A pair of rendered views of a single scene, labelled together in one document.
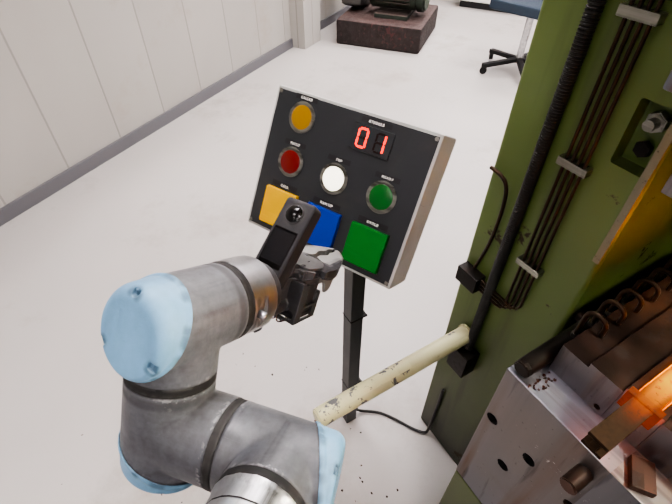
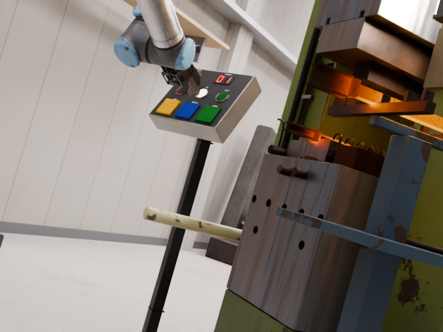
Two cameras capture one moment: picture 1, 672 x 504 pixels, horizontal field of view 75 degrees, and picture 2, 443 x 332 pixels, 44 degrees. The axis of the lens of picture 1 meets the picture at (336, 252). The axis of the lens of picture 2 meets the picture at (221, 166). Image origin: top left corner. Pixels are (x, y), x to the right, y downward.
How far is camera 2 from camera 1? 1.61 m
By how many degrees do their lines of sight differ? 46
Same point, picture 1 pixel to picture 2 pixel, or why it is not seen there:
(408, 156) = (238, 82)
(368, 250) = (209, 114)
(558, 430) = (281, 161)
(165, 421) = (142, 28)
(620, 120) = not seen: hidden behind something
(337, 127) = (209, 77)
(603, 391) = (303, 146)
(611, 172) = (320, 93)
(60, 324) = not seen: outside the picture
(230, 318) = not seen: hidden behind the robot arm
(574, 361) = (294, 143)
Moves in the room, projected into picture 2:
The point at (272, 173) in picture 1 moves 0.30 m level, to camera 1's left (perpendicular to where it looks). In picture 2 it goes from (171, 95) to (97, 74)
